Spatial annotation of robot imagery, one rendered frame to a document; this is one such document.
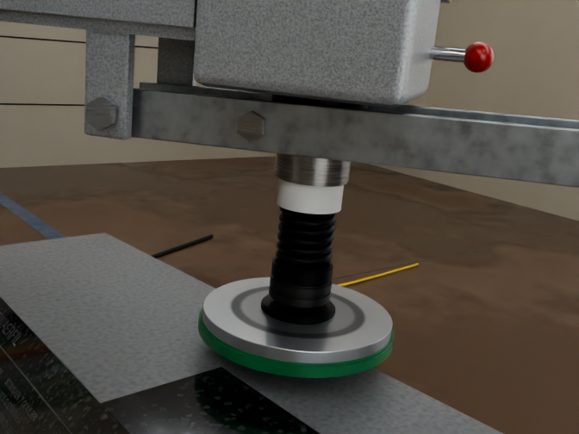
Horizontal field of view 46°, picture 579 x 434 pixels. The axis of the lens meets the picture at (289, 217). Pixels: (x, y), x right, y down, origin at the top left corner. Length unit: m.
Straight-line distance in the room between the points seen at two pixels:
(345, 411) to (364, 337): 0.08
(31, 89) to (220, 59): 5.17
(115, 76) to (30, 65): 5.06
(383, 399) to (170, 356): 0.24
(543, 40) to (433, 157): 5.43
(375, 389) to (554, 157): 0.30
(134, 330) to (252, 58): 0.37
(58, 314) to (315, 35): 0.48
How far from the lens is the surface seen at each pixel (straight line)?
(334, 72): 0.61
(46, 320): 0.87
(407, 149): 0.65
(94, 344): 0.81
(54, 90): 5.85
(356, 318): 0.78
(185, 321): 0.87
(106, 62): 0.72
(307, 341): 0.71
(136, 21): 0.69
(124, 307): 0.91
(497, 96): 6.25
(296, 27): 0.62
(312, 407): 0.71
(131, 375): 0.74
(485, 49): 0.76
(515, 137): 0.65
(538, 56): 6.07
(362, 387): 0.76
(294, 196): 0.71
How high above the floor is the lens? 1.17
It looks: 14 degrees down
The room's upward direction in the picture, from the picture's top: 6 degrees clockwise
